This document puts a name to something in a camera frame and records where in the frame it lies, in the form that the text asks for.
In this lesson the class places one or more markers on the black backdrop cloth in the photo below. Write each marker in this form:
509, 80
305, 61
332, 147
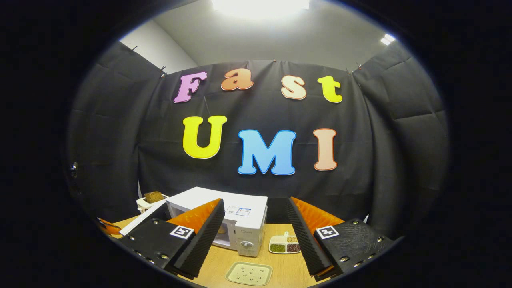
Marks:
260, 116

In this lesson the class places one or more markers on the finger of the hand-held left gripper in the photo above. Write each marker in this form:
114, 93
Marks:
108, 228

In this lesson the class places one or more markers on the white toaster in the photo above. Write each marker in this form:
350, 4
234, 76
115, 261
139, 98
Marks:
142, 204

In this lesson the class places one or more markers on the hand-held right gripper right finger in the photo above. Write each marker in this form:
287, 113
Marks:
308, 248

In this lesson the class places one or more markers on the brown bread slice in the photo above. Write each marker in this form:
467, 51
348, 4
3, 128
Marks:
154, 196

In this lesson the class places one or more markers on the small ceiling light panel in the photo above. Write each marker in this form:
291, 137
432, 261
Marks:
387, 39

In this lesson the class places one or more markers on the white microwave oven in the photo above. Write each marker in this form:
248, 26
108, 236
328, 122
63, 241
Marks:
200, 198

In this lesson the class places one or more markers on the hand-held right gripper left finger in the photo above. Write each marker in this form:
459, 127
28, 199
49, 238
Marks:
198, 248

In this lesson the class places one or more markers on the pale green square plate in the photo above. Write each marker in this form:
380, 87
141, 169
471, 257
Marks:
248, 274

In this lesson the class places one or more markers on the large ceiling light panel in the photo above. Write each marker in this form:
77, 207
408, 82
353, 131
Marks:
260, 6

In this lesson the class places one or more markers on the white divided bean dish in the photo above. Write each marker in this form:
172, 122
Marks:
282, 244

